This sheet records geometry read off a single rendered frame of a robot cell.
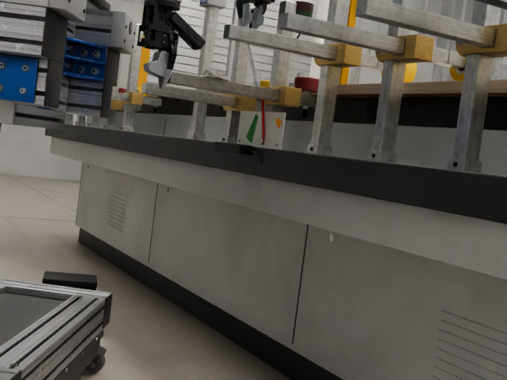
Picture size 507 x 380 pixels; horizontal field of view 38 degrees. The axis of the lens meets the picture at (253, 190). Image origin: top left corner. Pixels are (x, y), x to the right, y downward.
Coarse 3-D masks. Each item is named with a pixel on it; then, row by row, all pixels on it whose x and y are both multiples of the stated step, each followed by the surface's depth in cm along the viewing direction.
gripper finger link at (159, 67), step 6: (162, 54) 181; (168, 54) 180; (156, 60) 180; (162, 60) 181; (150, 66) 180; (156, 66) 180; (162, 66) 181; (156, 72) 181; (162, 72) 181; (168, 72) 181; (162, 78) 183; (168, 78) 182; (162, 84) 182
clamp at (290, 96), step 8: (272, 88) 201; (280, 88) 198; (288, 88) 195; (296, 88) 196; (280, 96) 197; (288, 96) 196; (296, 96) 197; (264, 104) 205; (272, 104) 201; (280, 104) 197; (288, 104) 196; (296, 104) 197
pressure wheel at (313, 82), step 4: (296, 80) 202; (300, 80) 201; (304, 80) 200; (308, 80) 200; (312, 80) 200; (316, 80) 200; (296, 84) 202; (300, 84) 201; (304, 84) 200; (308, 84) 200; (312, 84) 200; (316, 84) 200; (300, 88) 201; (304, 88) 200; (308, 88) 200; (312, 88) 200; (316, 88) 201; (304, 92) 203; (308, 92) 203; (312, 92) 206; (316, 92) 204; (304, 112) 204; (304, 116) 204
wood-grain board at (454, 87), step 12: (348, 84) 199; (360, 84) 194; (372, 84) 189; (408, 84) 177; (420, 84) 173; (432, 84) 170; (444, 84) 166; (456, 84) 163; (492, 84) 154; (504, 84) 151; (336, 96) 208; (348, 96) 204; (360, 96) 199; (372, 96) 195; (408, 96) 182; (420, 96) 179; (432, 96) 175; (444, 96) 172; (456, 96) 168; (492, 96) 159; (504, 96) 156
